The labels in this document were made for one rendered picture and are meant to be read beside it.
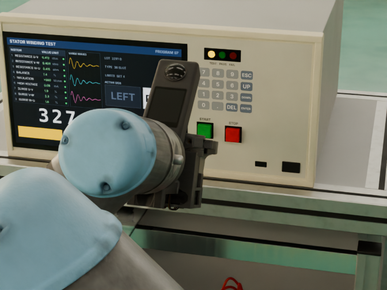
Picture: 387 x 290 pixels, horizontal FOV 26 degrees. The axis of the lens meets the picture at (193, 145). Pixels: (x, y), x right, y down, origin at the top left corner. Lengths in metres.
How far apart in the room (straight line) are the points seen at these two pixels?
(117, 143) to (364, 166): 0.56
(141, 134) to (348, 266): 0.49
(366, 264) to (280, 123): 0.21
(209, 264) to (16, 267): 1.02
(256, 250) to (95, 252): 0.79
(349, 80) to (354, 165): 3.97
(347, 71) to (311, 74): 4.26
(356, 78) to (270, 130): 4.11
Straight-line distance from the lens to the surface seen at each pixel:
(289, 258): 1.13
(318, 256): 1.12
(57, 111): 1.17
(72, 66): 1.14
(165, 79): 0.92
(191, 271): 1.36
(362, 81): 5.14
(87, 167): 0.70
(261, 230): 1.29
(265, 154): 1.10
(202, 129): 1.10
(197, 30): 1.07
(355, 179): 1.15
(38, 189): 0.35
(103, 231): 0.36
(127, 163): 0.69
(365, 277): 1.13
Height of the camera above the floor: 1.59
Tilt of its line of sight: 23 degrees down
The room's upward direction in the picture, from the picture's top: straight up
